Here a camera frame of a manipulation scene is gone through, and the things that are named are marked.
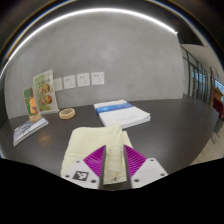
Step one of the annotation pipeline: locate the beige tape roll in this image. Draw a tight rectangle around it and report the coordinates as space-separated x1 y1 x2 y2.
58 107 76 120

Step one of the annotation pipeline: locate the cream ribbed towel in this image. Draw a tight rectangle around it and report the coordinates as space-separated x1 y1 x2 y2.
60 123 134 185

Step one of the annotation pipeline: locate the white ceiling light strip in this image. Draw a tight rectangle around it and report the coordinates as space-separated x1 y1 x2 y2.
6 7 178 64

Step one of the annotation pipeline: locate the white wall socket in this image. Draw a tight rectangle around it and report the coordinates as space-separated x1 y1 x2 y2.
90 71 105 86
76 72 91 88
62 74 77 90

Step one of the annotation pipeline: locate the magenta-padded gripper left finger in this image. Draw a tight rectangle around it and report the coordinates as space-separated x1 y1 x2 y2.
60 144 107 190

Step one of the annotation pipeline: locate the green menu in acrylic stand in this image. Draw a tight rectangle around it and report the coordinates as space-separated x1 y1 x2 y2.
32 69 60 115

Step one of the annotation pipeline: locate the orange sign on wooden base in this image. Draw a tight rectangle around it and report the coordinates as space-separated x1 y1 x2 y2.
22 86 43 123

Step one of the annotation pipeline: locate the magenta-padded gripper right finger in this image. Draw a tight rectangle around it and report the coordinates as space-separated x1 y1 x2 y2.
122 143 169 189

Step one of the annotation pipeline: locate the grey photo-cover book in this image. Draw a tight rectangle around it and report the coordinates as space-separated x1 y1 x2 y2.
12 116 50 147

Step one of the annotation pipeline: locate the white wall switch plate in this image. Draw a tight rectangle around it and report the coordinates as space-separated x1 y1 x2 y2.
53 77 64 92

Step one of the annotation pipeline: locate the dark-framed glass partition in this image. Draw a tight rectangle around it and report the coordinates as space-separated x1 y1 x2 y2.
180 45 212 104

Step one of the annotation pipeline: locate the white and blue book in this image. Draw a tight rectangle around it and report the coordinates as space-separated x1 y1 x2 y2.
93 98 152 130

